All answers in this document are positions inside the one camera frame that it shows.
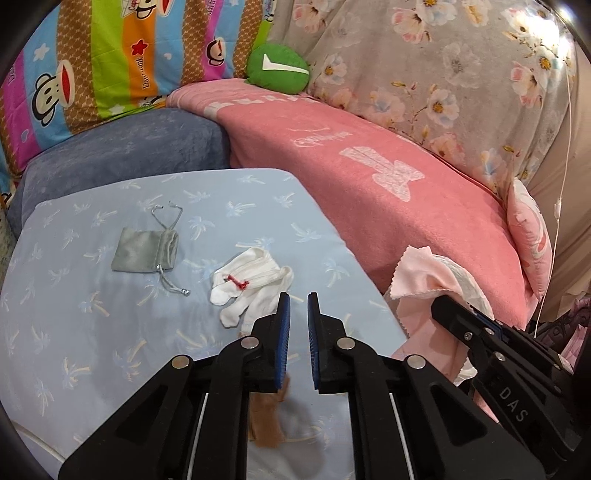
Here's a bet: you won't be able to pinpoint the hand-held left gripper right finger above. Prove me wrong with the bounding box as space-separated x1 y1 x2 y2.
307 292 546 480

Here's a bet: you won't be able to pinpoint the pink blanket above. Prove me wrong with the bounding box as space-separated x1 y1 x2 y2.
167 78 539 330

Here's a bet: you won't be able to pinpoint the green plush pillow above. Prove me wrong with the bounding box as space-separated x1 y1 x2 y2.
246 44 311 95

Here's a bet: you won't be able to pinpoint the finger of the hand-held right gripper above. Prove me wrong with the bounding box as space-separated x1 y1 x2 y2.
430 295 504 356
466 305 513 339

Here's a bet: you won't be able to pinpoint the beige cloth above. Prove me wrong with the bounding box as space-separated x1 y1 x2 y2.
526 41 587 310

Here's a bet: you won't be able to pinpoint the colourful cartoon monkey quilt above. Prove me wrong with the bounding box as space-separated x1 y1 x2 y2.
0 0 278 199

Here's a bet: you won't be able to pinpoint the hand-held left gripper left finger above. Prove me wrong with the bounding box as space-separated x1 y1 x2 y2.
58 292 291 480

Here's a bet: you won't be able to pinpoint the pink printed pillow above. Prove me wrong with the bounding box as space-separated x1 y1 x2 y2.
505 178 552 301

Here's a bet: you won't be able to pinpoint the tan stocking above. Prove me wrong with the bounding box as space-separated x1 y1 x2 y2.
248 374 293 449

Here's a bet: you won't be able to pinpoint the grey drawstring pouch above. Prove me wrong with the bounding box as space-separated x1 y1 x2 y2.
111 199 192 297

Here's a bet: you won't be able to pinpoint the pink zigzag-edged cloth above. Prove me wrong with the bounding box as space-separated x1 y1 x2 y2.
388 246 502 421

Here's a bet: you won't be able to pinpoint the grey-blue velvet cushion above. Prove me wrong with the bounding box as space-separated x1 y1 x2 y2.
9 107 232 236

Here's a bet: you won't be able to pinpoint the thin white cable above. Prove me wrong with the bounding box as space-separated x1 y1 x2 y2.
533 18 575 335

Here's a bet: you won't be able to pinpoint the dark patterned cloth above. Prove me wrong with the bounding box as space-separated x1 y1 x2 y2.
536 295 591 366

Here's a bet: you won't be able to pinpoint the white gloves with red tie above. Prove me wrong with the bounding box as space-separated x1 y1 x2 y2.
210 247 295 328

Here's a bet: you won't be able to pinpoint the white pad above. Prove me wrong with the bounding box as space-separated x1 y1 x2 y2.
434 256 497 319

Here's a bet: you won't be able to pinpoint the floral blanket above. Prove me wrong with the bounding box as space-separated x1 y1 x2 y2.
268 0 583 208

